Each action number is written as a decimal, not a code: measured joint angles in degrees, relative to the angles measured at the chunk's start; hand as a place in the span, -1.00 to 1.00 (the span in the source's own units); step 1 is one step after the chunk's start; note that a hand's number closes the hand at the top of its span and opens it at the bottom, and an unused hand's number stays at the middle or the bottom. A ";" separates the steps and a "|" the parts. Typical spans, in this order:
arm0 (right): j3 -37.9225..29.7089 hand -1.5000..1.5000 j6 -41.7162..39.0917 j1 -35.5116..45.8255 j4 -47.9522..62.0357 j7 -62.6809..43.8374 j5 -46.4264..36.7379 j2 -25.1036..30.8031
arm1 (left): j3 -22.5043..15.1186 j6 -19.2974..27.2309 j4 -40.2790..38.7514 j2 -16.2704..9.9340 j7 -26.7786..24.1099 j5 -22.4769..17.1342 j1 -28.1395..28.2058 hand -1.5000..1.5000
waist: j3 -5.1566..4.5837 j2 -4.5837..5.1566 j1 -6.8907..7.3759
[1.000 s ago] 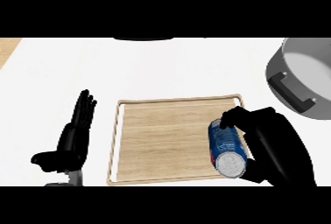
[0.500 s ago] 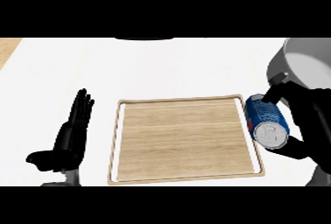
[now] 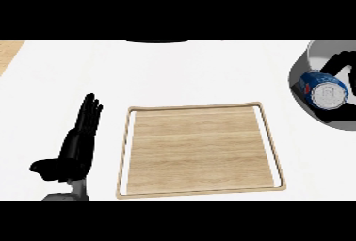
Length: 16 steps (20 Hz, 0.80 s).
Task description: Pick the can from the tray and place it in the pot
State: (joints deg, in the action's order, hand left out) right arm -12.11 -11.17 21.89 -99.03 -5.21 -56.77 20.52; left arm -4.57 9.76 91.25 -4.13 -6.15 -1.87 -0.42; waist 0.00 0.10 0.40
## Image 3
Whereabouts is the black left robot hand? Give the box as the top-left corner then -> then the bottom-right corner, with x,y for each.
27,92 -> 104,184

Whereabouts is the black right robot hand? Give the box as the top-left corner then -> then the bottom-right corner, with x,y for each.
318,50 -> 356,124

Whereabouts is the blue can with pale lid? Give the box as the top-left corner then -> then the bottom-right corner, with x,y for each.
296,70 -> 349,111

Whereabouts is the pale wooden tray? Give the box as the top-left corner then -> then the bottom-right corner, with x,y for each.
113,101 -> 287,201

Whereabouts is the black rounded object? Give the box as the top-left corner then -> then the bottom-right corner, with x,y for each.
123,40 -> 190,44

